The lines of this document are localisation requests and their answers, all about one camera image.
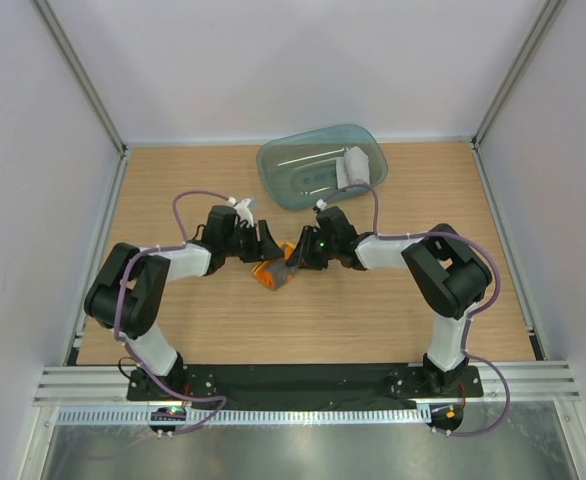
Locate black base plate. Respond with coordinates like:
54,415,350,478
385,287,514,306
125,362,484,412

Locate orange grey towel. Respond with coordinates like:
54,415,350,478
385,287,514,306
251,241,298,291

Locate aluminium frame rail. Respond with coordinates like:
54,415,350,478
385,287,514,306
33,361,581,406

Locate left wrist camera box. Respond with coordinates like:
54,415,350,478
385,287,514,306
233,198,255,226

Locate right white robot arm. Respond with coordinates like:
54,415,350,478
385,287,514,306
286,206,493,396

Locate teal plastic basin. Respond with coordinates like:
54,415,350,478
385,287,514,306
256,124,388,211

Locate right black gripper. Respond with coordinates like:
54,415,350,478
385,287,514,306
287,226,339,271

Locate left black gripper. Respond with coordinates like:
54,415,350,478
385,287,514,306
222,220,284,263

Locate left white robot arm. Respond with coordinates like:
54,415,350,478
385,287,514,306
84,204,285,400

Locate grey panda towel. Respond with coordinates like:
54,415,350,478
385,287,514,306
335,146,370,189

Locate slotted cable duct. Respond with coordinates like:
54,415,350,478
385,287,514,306
56,405,431,427

